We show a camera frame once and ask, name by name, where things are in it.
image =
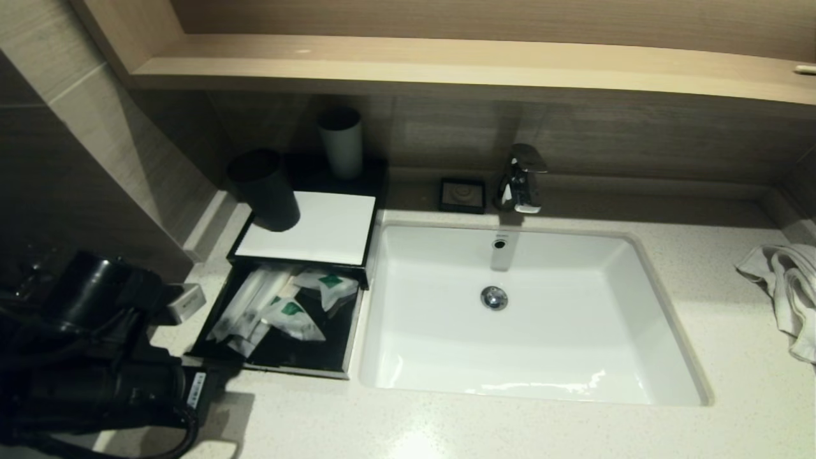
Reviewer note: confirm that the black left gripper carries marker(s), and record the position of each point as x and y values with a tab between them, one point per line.
194	389

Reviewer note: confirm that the chrome drain plug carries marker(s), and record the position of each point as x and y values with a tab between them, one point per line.
494	298

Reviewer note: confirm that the chrome faucet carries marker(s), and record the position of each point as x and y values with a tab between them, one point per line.
519	185

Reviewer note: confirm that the black cup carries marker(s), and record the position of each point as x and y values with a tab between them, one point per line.
268	191

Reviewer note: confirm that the black square soap dish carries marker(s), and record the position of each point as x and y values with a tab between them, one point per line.
462	196

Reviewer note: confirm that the white towel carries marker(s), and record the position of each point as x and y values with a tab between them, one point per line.
787	287

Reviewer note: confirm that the black box with white top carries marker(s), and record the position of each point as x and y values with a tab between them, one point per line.
312	226

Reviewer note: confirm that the long white toothbrush packet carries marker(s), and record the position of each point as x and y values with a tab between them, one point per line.
277	284
239	306

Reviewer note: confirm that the black glossy tray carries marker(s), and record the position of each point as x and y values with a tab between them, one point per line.
373	169

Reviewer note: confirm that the dark metal valve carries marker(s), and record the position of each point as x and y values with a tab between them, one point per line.
25	274

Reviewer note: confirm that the light wooden shelf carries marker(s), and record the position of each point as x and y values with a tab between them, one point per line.
446	64

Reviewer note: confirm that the black glossy drawer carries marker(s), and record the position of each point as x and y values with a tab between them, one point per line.
312	354

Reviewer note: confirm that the small pale object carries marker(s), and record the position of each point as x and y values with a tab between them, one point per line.
804	70

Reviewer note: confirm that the white ceramic sink basin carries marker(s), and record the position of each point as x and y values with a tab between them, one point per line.
542	344

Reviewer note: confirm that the small white rectangular block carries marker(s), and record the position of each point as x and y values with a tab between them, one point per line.
183	303

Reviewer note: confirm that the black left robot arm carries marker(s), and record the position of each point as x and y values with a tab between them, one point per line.
95	287

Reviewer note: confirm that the small white green-label sachet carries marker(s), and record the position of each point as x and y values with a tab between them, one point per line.
293	319
331	284

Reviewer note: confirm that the grey cup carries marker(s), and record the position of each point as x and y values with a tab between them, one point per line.
341	146

